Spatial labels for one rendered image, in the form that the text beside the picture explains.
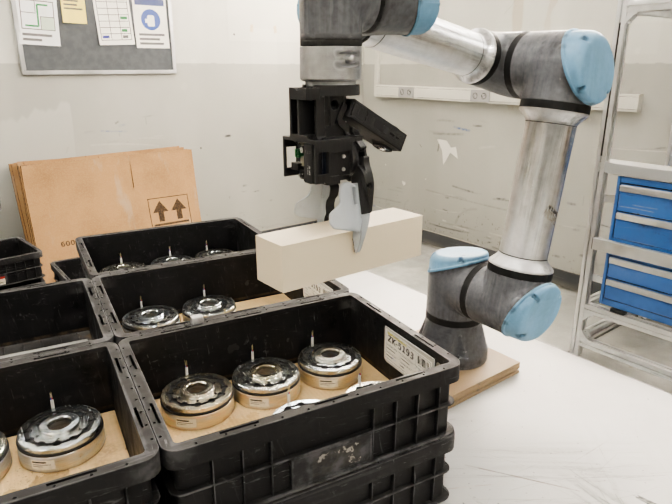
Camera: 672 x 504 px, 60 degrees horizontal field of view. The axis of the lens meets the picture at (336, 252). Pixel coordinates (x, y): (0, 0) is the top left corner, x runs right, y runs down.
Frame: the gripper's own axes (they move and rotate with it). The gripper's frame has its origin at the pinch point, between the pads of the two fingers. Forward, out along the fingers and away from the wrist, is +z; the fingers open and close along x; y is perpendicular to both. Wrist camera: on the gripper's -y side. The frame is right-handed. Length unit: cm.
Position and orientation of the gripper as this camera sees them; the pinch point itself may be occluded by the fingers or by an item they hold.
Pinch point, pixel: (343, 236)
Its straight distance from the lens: 78.6
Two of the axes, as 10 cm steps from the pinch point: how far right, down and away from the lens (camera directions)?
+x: 6.2, 2.4, -7.5
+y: -7.9, 1.9, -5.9
